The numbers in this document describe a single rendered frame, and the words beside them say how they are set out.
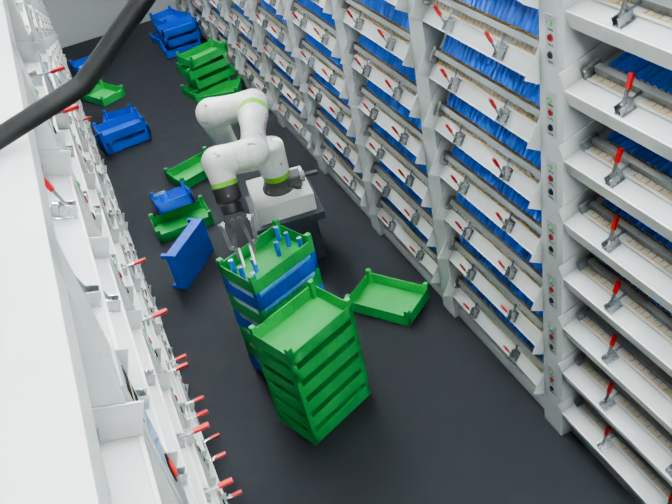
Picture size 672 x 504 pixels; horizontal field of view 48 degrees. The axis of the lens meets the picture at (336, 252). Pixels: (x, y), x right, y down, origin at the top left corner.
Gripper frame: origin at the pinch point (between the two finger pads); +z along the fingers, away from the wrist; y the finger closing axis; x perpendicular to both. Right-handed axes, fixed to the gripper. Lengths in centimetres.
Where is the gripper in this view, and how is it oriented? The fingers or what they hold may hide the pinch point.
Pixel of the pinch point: (247, 256)
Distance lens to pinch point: 264.7
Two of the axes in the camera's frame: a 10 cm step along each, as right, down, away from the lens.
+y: -9.5, 3.0, -1.2
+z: 2.7, 9.4, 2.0
